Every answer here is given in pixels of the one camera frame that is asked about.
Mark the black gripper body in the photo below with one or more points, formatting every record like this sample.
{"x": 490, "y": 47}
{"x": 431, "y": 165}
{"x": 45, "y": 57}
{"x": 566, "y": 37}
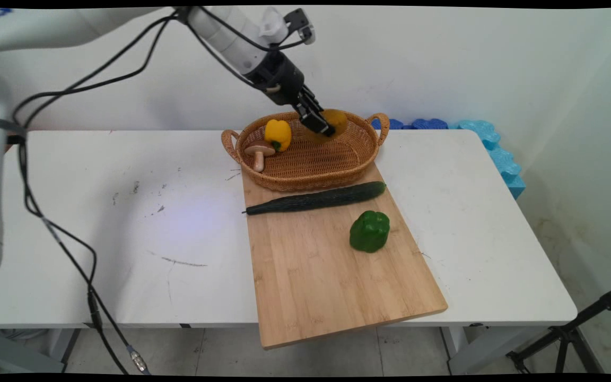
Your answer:
{"x": 279, "y": 77}

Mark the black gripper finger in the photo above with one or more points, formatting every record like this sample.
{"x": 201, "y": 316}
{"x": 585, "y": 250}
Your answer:
{"x": 316, "y": 101}
{"x": 313, "y": 122}

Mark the orange round fruit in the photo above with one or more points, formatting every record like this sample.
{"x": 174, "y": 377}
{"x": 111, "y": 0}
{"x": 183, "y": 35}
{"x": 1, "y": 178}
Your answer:
{"x": 340, "y": 120}

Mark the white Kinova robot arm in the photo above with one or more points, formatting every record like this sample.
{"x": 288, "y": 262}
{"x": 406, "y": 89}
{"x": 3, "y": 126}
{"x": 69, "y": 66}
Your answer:
{"x": 45, "y": 26}

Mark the yellow bell pepper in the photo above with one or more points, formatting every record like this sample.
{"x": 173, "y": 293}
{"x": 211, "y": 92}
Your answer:
{"x": 279, "y": 132}

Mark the woven wicker basket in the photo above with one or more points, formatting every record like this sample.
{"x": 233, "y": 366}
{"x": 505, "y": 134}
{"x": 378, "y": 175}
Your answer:
{"x": 311, "y": 159}

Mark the brown mushroom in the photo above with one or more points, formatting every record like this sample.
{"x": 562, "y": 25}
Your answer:
{"x": 259, "y": 151}

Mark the long dark green cucumber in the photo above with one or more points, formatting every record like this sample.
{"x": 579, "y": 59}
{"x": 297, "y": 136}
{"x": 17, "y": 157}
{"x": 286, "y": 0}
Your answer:
{"x": 316, "y": 200}

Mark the dark blue foam mat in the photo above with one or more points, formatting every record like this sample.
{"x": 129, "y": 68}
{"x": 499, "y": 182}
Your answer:
{"x": 430, "y": 124}
{"x": 393, "y": 124}

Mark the green bell pepper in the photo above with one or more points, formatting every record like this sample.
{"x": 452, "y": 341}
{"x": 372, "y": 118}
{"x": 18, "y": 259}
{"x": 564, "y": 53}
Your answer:
{"x": 370, "y": 231}

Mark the wooden cutting board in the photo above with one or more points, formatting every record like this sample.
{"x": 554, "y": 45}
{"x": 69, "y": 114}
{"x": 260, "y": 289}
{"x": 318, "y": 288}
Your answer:
{"x": 326, "y": 286}

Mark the light blue foam mat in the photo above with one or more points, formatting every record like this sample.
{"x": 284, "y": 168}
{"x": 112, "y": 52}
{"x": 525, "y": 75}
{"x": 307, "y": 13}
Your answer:
{"x": 502, "y": 159}

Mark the white table leg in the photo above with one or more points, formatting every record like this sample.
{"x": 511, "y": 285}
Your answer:
{"x": 475, "y": 353}
{"x": 19, "y": 355}

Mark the black tripod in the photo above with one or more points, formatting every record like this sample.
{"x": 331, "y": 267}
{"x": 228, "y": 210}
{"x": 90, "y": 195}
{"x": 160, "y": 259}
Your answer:
{"x": 568, "y": 333}

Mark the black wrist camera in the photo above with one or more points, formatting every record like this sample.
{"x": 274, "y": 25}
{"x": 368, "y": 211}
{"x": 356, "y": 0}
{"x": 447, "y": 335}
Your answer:
{"x": 299, "y": 21}

